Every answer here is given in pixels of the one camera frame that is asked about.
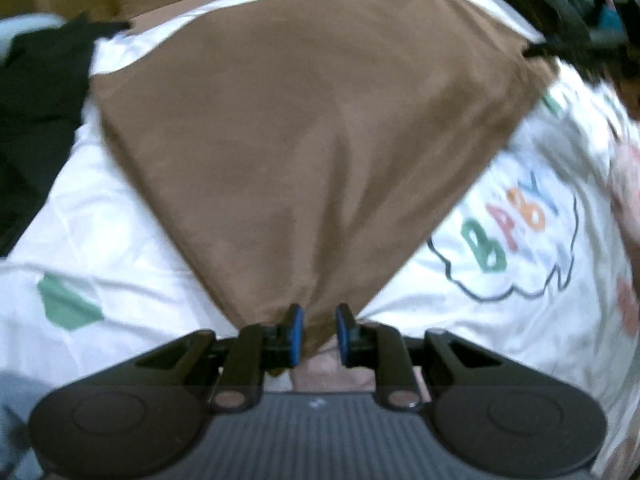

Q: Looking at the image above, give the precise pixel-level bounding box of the black folded garment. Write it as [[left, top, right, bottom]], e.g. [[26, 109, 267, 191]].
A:
[[0, 17, 133, 258]]

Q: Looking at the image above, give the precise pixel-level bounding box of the brown printed T-shirt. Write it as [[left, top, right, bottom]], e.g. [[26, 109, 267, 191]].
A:
[[90, 0, 558, 361]]

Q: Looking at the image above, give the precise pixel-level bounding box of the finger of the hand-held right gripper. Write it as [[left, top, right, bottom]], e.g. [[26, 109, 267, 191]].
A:
[[522, 40, 558, 59]]

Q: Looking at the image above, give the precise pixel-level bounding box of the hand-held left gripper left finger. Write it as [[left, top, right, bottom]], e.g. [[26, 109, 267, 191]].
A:
[[135, 302, 304, 411]]

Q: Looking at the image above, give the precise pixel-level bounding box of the teal and orange jersey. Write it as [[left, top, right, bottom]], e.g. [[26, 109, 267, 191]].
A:
[[595, 0, 631, 33]]

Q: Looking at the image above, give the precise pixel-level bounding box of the cartoon printed bed sheet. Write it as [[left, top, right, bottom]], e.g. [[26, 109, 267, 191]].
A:
[[0, 0, 640, 480]]

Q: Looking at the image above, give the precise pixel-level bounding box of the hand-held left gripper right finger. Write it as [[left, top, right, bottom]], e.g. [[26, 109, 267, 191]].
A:
[[334, 301, 506, 411]]

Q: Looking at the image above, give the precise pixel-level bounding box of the black jacket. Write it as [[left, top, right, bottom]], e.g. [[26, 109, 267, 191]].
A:
[[482, 0, 608, 48]]

